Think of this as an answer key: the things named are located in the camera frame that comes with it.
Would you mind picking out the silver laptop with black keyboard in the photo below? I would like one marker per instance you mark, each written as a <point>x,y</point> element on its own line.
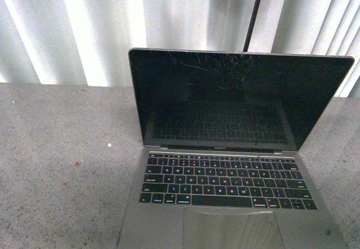
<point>221,132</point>

